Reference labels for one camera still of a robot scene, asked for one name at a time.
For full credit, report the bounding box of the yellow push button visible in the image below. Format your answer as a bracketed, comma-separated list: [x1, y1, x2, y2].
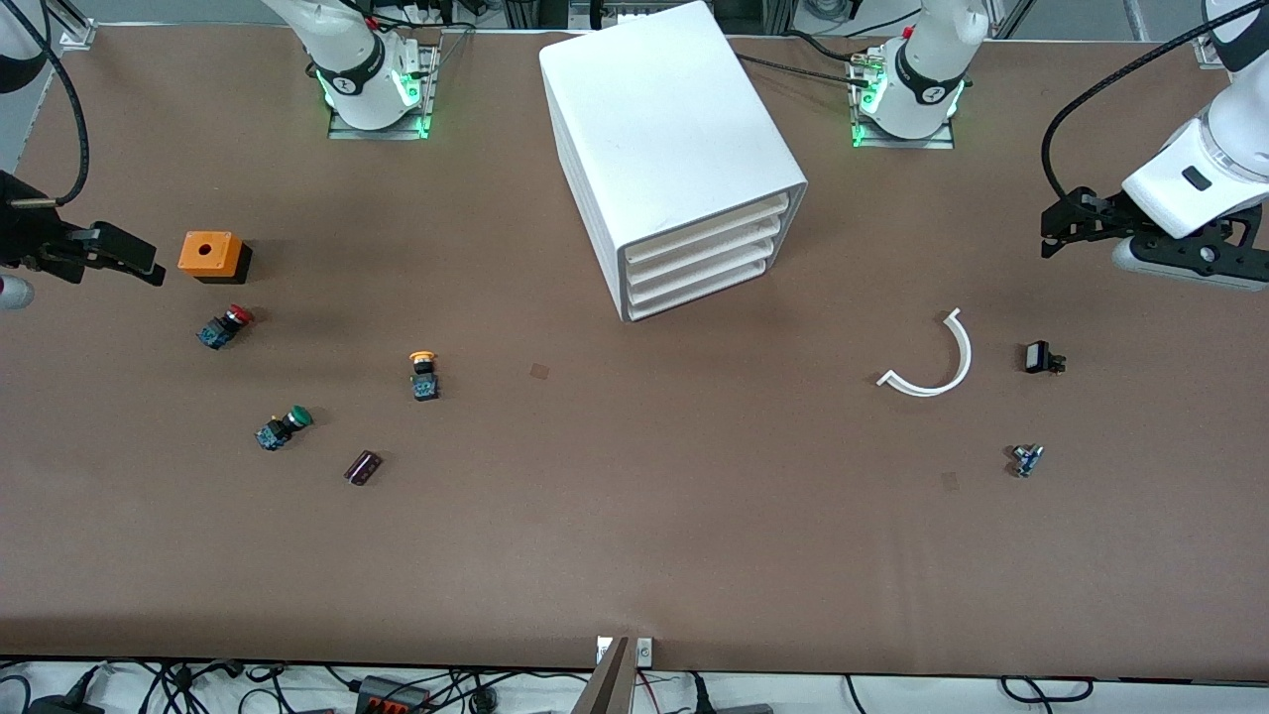
[407, 349, 443, 404]

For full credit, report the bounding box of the red push button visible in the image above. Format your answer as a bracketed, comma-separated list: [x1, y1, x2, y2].
[195, 304, 255, 351]

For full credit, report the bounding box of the green push button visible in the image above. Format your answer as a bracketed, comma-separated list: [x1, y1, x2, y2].
[254, 405, 314, 453]

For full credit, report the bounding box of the orange box with hole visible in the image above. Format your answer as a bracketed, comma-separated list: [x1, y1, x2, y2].
[177, 231, 253, 286]

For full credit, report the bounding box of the white curved plastic piece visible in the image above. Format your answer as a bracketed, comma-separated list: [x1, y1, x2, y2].
[876, 307, 974, 399]

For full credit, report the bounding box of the black orange power strip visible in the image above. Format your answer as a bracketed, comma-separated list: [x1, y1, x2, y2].
[355, 675, 434, 714]

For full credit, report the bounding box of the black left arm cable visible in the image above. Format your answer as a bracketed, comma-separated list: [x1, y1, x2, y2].
[1040, 0, 1269, 199]

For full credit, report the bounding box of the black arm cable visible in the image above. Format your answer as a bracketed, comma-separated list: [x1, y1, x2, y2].
[1040, 0, 1269, 199]
[18, 0, 92, 209]

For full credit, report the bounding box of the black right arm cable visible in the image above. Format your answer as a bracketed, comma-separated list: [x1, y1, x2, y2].
[18, 0, 92, 209]

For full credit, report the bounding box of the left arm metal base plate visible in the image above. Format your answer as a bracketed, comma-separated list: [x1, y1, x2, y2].
[849, 48, 959, 152]

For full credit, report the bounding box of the black cable behind cabinet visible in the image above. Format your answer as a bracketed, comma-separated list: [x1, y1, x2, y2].
[736, 52, 865, 88]

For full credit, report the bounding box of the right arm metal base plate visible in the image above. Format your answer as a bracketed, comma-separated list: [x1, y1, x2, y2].
[326, 44, 440, 142]

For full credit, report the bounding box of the black looped floor cable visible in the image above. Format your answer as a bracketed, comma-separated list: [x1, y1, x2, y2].
[999, 675, 1097, 706]

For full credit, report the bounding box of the wooden camera post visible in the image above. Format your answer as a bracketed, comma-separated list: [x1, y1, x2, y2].
[571, 637, 636, 714]

